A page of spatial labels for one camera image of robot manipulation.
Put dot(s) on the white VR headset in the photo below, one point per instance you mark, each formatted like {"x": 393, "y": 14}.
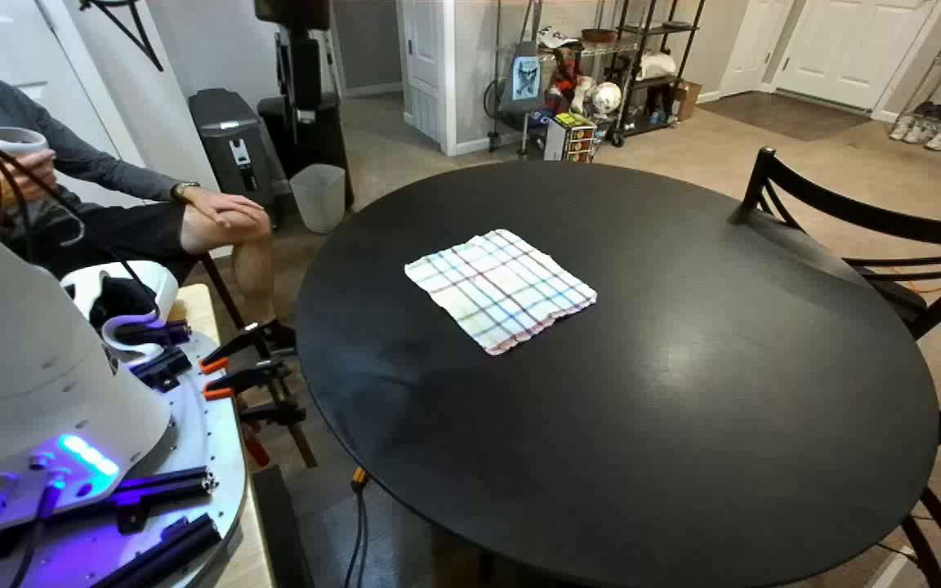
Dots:
{"x": 81, "y": 281}

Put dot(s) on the white plaid checked towel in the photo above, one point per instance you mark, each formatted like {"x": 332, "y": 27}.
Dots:
{"x": 496, "y": 288}

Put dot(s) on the person left hand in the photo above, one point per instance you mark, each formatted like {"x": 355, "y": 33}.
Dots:
{"x": 234, "y": 218}

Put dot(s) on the small white waste bin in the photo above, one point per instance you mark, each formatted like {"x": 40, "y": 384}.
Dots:
{"x": 320, "y": 198}

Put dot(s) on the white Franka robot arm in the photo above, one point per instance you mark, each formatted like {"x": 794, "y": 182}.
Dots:
{"x": 25, "y": 360}

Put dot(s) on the person left forearm grey sleeve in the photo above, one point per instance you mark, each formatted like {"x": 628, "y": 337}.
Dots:
{"x": 123, "y": 174}

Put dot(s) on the seated person torso and legs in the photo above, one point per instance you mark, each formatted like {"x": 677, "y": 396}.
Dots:
{"x": 112, "y": 232}

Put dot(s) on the black metal shelf rack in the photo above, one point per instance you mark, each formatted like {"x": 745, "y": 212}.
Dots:
{"x": 628, "y": 67}

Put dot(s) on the dark wristwatch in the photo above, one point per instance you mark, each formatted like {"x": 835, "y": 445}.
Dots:
{"x": 183, "y": 191}

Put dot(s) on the framed picture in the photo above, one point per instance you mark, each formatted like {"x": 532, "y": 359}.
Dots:
{"x": 528, "y": 81}

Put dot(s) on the brown door mat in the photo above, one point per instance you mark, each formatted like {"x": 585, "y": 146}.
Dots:
{"x": 784, "y": 117}

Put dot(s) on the white panel door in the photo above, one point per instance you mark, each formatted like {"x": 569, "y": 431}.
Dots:
{"x": 856, "y": 52}

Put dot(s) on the black pedestal stand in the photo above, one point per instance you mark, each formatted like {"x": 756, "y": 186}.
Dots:
{"x": 305, "y": 119}

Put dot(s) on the white VR controller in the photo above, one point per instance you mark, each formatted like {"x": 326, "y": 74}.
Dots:
{"x": 15, "y": 138}

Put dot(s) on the silver robot mounting plate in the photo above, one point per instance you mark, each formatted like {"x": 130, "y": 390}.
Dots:
{"x": 208, "y": 435}

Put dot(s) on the person right hand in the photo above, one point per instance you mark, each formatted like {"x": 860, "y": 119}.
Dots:
{"x": 31, "y": 174}

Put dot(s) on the brown cardboard box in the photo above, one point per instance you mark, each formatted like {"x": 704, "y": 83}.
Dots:
{"x": 687, "y": 101}

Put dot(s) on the colourful game box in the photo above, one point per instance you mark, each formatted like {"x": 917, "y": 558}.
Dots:
{"x": 573, "y": 137}

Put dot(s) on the black clamp orange tips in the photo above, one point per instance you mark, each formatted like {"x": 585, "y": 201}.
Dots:
{"x": 276, "y": 420}
{"x": 251, "y": 340}
{"x": 246, "y": 377}

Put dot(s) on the white ball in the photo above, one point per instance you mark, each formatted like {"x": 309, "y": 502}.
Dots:
{"x": 606, "y": 101}

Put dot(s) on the black mounting bracket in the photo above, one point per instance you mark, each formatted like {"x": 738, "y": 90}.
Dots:
{"x": 163, "y": 490}
{"x": 163, "y": 549}

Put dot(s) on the white sneaker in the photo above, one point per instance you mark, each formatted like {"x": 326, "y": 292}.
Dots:
{"x": 904, "y": 128}
{"x": 940, "y": 138}

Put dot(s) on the black trash bin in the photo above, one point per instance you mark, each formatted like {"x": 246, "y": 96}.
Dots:
{"x": 227, "y": 142}

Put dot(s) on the black wall bracket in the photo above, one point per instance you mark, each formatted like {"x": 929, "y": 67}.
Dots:
{"x": 128, "y": 27}

